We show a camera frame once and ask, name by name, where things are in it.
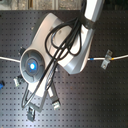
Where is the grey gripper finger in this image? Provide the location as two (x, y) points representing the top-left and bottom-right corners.
(27, 101), (44, 121)
(48, 85), (61, 110)

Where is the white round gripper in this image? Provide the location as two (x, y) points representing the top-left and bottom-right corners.
(20, 49), (51, 92)

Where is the white cable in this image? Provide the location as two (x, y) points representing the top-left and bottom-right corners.
(0, 54), (128, 64)

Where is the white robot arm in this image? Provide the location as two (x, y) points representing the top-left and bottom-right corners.
(20, 0), (104, 121)

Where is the metal cable clip left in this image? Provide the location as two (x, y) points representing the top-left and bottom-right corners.
(13, 77), (21, 86)

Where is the metal cable clip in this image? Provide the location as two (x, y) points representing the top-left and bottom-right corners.
(101, 50), (113, 70)
(13, 77), (21, 86)

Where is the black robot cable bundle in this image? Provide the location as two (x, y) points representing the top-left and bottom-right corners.
(21, 15), (84, 109)

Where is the metal cable clip right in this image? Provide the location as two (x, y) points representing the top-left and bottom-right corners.
(101, 50), (113, 70)

